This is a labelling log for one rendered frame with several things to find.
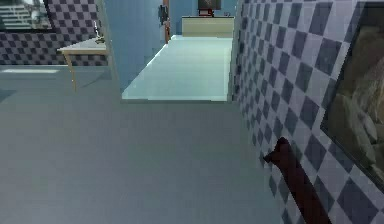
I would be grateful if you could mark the pale wooden table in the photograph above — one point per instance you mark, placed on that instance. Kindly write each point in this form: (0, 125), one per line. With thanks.
(83, 49)

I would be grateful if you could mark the black television set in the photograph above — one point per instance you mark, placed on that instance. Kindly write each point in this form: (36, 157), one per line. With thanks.
(209, 4)

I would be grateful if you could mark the small grey lamp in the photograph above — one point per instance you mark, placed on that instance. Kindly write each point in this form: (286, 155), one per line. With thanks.
(97, 35)

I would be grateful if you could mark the window with blinds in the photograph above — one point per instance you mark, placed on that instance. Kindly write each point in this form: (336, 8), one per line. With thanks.
(20, 15)

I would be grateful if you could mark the framed brown picture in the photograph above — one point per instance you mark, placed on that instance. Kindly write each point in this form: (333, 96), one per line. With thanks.
(361, 100)

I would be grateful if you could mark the brown room door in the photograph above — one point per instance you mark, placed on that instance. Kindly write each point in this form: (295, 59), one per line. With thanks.
(166, 23)

